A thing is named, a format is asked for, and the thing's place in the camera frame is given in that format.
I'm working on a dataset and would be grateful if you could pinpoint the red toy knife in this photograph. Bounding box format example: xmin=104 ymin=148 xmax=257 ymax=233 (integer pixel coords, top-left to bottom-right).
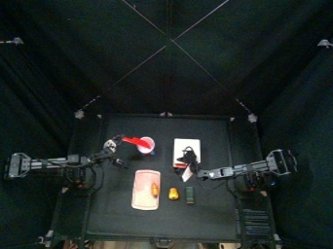
xmin=120 ymin=136 xmax=152 ymax=149

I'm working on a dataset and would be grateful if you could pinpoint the white paper sheet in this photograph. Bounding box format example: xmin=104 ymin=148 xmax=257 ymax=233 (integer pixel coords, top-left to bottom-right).
xmin=171 ymin=137 xmax=203 ymax=169

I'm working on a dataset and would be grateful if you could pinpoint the pink cup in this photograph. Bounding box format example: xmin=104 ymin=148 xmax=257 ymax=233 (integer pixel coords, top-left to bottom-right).
xmin=135 ymin=135 xmax=158 ymax=156

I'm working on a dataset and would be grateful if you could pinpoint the dark green block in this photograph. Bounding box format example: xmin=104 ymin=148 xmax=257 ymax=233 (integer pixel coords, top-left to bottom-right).
xmin=184 ymin=186 xmax=196 ymax=205

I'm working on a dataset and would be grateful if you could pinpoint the orange yellow toy pepper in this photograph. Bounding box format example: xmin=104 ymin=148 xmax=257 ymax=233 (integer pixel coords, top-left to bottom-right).
xmin=167 ymin=187 xmax=180 ymax=201

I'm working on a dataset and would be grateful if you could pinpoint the orange toy carrot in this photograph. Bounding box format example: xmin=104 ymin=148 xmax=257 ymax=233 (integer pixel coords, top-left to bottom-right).
xmin=150 ymin=182 xmax=160 ymax=198

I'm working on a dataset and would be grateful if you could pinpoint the pink cutting board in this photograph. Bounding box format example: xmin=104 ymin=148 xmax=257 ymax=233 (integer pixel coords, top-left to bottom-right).
xmin=130 ymin=168 xmax=163 ymax=212

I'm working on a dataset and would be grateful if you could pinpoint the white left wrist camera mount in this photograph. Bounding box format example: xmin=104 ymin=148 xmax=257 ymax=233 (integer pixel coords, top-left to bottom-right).
xmin=103 ymin=139 xmax=117 ymax=153

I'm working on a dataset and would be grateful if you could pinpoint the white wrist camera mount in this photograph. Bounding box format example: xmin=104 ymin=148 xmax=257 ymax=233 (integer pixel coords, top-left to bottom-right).
xmin=103 ymin=139 xmax=117 ymax=153
xmin=180 ymin=166 xmax=195 ymax=183

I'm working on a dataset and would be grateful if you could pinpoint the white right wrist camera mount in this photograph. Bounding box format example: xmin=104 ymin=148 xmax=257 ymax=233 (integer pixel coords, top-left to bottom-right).
xmin=180 ymin=166 xmax=195 ymax=183

